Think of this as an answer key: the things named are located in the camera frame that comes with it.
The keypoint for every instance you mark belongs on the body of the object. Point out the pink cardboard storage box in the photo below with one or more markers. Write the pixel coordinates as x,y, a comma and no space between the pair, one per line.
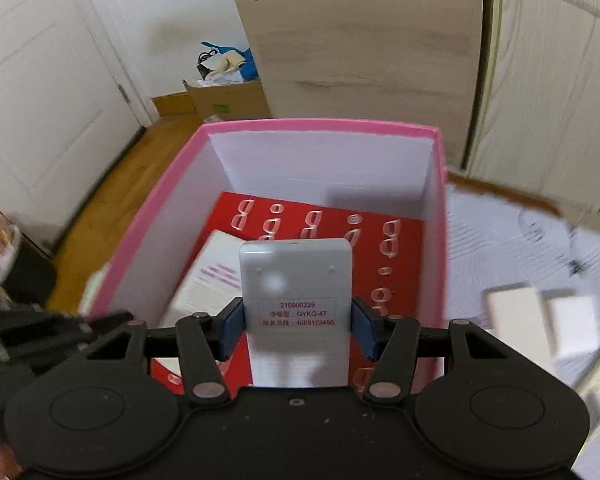
330,160

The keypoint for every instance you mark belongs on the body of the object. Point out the white closet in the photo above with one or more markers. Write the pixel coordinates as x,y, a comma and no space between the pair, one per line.
555,85

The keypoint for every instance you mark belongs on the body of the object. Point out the red sheet with glasses print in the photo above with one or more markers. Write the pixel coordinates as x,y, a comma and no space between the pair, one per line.
400,285

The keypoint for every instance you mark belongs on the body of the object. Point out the white door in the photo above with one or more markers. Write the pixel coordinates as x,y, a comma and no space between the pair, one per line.
40,110

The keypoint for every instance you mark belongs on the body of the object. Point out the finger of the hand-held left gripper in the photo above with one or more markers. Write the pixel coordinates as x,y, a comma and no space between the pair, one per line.
107,321

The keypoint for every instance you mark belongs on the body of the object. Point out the white power bank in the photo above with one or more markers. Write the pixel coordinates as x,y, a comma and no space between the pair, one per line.
515,315

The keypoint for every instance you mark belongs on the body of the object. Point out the black round object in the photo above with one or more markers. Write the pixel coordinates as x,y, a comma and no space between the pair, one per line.
27,280

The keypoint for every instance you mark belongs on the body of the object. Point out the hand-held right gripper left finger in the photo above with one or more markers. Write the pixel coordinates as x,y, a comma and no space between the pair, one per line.
233,329

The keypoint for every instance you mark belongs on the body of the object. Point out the white air conditioner remote control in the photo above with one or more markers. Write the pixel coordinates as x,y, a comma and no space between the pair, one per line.
295,280

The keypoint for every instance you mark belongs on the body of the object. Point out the white box with label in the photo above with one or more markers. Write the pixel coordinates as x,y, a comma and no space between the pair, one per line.
210,270

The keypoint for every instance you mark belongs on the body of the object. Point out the brown cardboard box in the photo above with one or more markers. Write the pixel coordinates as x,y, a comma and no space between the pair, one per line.
230,100

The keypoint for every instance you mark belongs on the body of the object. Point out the blue plastic bag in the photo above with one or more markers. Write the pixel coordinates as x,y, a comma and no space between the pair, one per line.
250,68

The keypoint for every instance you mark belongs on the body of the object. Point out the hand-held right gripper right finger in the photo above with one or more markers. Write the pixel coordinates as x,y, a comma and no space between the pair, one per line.
363,332

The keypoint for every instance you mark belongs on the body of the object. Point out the light wooden wardrobe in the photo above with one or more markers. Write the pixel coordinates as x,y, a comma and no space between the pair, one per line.
355,35

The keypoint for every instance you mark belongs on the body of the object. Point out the beige cloth bag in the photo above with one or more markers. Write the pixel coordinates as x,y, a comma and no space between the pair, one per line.
227,62

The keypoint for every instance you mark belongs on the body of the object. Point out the small white box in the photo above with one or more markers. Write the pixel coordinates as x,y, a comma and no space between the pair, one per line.
572,322

